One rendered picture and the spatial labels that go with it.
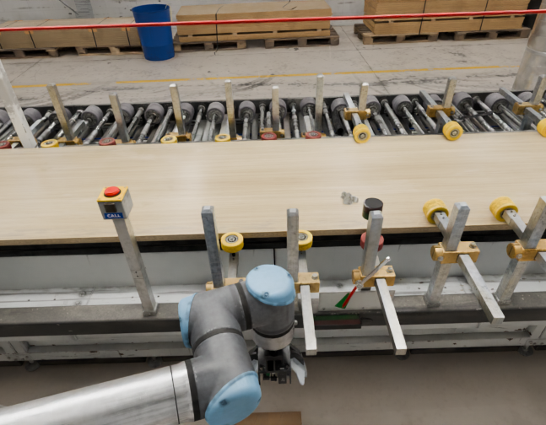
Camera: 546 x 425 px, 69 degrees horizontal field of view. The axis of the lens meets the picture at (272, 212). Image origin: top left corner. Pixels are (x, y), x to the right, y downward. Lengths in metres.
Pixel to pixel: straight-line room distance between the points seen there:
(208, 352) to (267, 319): 0.14
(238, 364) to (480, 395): 1.74
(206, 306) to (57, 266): 1.14
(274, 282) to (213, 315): 0.12
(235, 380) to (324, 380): 1.51
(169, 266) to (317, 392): 0.96
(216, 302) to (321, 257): 0.91
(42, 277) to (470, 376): 2.00
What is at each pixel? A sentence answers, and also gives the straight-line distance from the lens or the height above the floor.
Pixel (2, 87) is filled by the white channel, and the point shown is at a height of 1.20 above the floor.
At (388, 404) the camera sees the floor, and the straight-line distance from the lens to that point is 2.13.
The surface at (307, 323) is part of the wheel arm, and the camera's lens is 1.27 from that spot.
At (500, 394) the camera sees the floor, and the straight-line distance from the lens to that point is 2.33.
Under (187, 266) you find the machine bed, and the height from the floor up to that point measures 0.72.
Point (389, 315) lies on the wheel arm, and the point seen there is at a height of 0.86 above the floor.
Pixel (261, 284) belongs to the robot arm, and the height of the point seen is 1.31.
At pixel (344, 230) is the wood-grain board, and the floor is 0.89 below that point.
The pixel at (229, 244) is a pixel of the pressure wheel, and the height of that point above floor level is 0.91.
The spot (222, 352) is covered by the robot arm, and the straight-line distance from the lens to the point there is 0.67.
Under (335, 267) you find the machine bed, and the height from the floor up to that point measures 0.69.
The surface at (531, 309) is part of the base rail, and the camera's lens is 1.72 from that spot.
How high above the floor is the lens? 1.86
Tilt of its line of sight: 38 degrees down
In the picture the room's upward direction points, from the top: 2 degrees counter-clockwise
